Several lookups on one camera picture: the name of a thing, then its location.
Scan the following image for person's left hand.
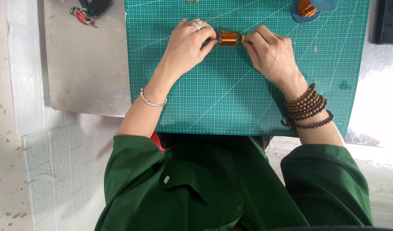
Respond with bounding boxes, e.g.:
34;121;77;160
156;19;219;87

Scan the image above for person's right hand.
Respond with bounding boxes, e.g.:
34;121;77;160
243;25;309;96

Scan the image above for copper wire coil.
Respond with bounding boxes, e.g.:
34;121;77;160
216;31;246;47

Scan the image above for green cutting mat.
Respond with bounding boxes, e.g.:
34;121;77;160
124;0;371;138

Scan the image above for black undershirt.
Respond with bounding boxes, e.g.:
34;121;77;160
158;132;274;151

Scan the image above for red cloth piece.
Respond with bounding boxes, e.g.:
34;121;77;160
150;132;165;153

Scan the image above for black tool case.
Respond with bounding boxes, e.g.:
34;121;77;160
78;0;113;17

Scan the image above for black flat device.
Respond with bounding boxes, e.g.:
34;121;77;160
374;0;393;45

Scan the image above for green button shirt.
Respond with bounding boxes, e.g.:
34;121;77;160
94;133;374;231

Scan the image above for brown wooden bead bracelet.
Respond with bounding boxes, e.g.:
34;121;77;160
284;83;328;122

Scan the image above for copper wire spool blue flanges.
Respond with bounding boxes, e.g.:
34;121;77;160
291;0;338;24

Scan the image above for silver bangle bracelet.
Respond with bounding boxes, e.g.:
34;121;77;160
140;88;168;107

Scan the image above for dark maroon bead bracelet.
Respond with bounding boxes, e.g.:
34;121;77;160
281;110;334;130

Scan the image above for red-handled pliers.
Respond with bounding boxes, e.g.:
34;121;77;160
70;6;97;28

